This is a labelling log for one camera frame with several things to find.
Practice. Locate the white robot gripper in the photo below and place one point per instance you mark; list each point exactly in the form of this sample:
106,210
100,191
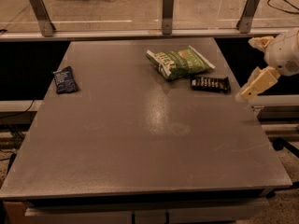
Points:
282,57

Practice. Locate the black rxbar chocolate bar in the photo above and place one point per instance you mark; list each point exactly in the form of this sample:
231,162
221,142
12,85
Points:
212,84

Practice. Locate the green jalapeno chip bag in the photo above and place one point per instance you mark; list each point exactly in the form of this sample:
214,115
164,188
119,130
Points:
177,64

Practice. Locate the clear acrylic barrier panel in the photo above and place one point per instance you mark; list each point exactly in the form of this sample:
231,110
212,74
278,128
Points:
95,15

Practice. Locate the dark blue snack pouch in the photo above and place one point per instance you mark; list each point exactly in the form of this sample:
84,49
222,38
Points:
64,81

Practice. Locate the right metal barrier bracket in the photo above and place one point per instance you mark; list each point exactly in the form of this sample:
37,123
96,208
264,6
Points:
246,19

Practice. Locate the metal barrier bracket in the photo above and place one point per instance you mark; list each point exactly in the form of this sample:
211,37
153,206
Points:
45,25
167,18
246,19

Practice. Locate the middle metal barrier bracket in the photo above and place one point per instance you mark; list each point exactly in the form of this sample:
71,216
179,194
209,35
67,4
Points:
167,18

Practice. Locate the left metal barrier bracket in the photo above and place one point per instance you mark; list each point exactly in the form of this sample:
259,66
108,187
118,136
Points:
45,25

